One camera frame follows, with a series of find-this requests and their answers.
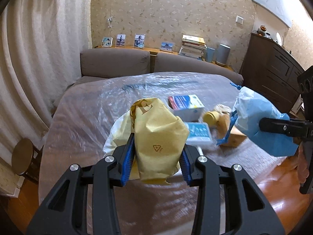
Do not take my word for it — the clear box teal label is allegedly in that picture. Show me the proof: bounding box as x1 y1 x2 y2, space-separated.
184 122 213 146

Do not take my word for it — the blue white drawstring bag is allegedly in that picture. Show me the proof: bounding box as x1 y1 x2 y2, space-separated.
216 82 306 157

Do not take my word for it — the brown cardboard box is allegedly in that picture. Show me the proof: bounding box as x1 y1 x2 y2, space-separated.
216 114 247 147

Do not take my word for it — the yellow paper bag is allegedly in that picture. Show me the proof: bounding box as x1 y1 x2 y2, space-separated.
103 98 189 185

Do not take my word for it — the yellow plastic cup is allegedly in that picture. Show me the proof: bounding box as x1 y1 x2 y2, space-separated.
203 111 220 127

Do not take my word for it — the blue white medicine box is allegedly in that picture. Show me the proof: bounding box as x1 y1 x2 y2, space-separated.
168 94 205 122

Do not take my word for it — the cream tissue ball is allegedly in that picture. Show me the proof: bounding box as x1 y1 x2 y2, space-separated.
213 104 232 115

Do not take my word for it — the right hand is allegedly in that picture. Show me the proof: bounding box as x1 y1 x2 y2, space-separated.
297 143 309 183

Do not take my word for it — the dark wooden dresser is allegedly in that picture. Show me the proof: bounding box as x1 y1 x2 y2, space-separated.
240 33 305 113

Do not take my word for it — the round wooden stool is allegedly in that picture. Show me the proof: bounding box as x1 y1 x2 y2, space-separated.
11 138 42 185

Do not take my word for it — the large grey speaker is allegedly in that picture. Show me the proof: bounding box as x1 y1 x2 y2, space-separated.
215 43 231 66

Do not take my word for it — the small blue-grey speaker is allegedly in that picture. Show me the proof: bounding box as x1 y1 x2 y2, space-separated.
205 47 215 63

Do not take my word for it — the right brown sofa cushion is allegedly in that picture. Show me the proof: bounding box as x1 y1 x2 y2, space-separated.
153 52 244 85

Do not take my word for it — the brown sofa cushion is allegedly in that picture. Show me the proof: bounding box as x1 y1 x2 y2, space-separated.
80 48 150 79
153 52 244 85

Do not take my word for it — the stack of books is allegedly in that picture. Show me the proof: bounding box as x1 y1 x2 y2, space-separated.
179 34 207 60

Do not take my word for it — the brown sofa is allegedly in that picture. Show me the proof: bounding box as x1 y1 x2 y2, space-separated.
52 47 245 108

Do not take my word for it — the left brown sofa cushion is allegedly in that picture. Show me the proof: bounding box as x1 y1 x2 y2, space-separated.
80 48 150 79

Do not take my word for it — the beige curtain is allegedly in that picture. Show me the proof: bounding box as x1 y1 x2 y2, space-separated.
1 0 91 163

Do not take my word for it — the white wall switch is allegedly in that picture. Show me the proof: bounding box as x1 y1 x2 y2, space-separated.
236 16 244 25

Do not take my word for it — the landscape photo frame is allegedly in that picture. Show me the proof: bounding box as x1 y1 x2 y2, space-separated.
160 41 174 52

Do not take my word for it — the leftmost photo frame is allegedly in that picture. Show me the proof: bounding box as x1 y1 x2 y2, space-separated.
101 37 113 48

